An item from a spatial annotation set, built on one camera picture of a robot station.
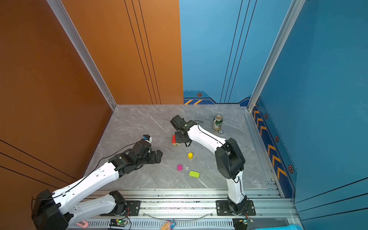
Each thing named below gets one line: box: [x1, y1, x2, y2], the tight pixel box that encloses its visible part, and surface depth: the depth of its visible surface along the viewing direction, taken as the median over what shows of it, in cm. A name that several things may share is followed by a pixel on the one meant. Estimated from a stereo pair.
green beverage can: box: [212, 115, 223, 131], surface depth 101 cm
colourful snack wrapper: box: [160, 218, 176, 230], surface depth 68 cm
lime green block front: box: [188, 170, 200, 179], surface depth 85 cm
